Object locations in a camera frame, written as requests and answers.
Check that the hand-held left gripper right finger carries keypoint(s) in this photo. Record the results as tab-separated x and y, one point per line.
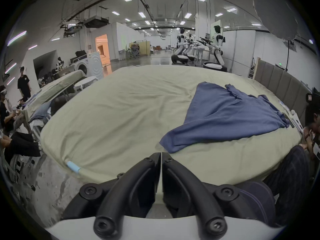
192	186

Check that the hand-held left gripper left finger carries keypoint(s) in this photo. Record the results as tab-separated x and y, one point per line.
130	184

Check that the pale blue sheet tag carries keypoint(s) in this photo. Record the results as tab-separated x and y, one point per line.
73	166

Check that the bed with pale green sheet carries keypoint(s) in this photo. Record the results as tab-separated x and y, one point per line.
125	109

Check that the dark blue shirt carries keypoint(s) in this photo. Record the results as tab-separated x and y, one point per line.
225	114

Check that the round white table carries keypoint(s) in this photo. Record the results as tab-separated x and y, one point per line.
86	81

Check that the black phone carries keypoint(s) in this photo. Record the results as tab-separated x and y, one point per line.
288	119

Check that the group of people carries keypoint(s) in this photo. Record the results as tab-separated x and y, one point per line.
17	144

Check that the table with pale green sheet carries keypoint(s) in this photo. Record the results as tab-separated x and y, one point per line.
57	84

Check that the white hand controller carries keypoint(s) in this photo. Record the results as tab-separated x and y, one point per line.
297	120

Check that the white washing machine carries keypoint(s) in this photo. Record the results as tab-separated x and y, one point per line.
91	64

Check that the grey padded headboard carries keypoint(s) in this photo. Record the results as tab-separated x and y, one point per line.
280	79

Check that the white humanoid robot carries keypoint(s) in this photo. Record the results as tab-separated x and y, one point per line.
217	46
182	47

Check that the grey umbrella lamp on stand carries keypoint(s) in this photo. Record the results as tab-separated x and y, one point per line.
277	14

